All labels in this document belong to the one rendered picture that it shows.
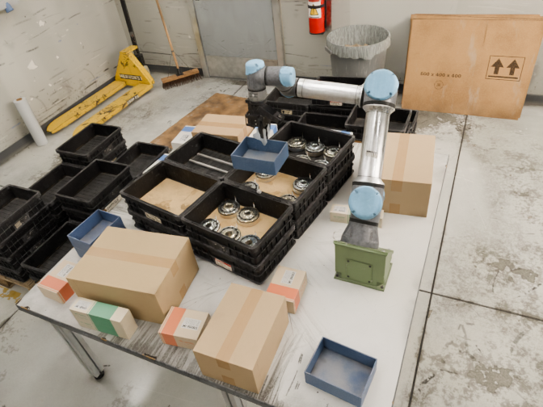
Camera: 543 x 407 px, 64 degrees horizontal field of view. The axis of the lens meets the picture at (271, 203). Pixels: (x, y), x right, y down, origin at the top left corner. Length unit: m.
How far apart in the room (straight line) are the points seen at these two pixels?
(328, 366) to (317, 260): 0.50
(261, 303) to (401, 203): 0.86
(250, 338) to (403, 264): 0.76
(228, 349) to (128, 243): 0.67
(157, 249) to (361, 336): 0.87
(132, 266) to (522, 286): 2.16
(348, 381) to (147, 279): 0.82
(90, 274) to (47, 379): 1.10
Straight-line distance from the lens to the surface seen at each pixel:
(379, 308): 1.76
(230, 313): 1.59
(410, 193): 2.05
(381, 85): 1.62
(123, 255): 1.87
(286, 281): 1.75
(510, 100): 4.38
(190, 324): 1.71
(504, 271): 2.96
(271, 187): 2.10
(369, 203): 1.55
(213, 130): 2.59
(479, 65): 4.33
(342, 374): 1.61
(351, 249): 1.69
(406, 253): 1.96
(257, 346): 1.50
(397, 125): 3.21
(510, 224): 3.28
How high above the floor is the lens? 2.13
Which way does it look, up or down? 40 degrees down
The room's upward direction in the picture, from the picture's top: 8 degrees counter-clockwise
